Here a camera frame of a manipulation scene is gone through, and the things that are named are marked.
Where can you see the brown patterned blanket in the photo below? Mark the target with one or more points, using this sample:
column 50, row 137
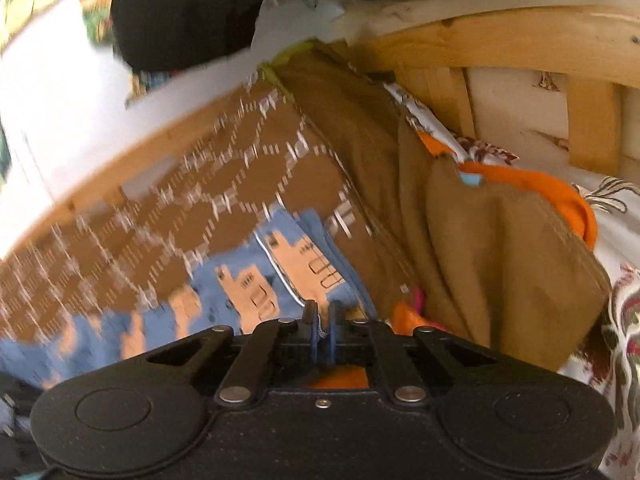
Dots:
column 210, row 170

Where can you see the colourful floral pillow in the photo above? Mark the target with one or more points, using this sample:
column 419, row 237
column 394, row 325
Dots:
column 15, row 5

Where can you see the blue printed pants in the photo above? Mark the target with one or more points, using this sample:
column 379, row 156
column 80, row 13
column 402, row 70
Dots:
column 240, row 285

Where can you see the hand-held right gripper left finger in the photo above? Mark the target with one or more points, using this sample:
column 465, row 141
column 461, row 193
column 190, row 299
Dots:
column 315, row 335

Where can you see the black cloth bundle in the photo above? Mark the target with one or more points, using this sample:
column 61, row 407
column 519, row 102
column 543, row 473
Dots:
column 185, row 10

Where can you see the wooden bed frame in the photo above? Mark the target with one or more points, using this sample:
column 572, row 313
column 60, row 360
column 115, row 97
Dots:
column 500, row 35

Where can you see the white floral bed sheet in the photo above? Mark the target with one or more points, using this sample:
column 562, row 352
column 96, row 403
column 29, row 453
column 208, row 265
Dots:
column 625, row 350

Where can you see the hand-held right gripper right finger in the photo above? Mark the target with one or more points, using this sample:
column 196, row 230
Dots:
column 334, row 335

